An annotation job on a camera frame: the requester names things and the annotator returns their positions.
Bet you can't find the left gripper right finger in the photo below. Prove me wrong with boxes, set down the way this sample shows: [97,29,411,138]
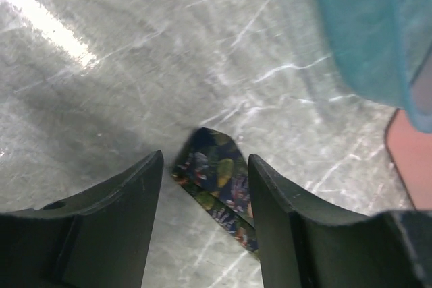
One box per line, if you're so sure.
[248,154,431,287]

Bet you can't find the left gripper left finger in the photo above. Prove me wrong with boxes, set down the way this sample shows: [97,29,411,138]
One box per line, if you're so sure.
[1,151,164,287]

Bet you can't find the dark patterned necktie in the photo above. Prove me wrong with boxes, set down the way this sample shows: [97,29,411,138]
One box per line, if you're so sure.
[171,127,259,258]

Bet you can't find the pink compartment organizer box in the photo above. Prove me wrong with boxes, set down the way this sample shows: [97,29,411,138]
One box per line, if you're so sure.
[385,109,431,210]

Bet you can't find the teal transparent plastic bin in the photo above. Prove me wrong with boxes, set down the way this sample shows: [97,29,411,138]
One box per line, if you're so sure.
[318,0,431,133]

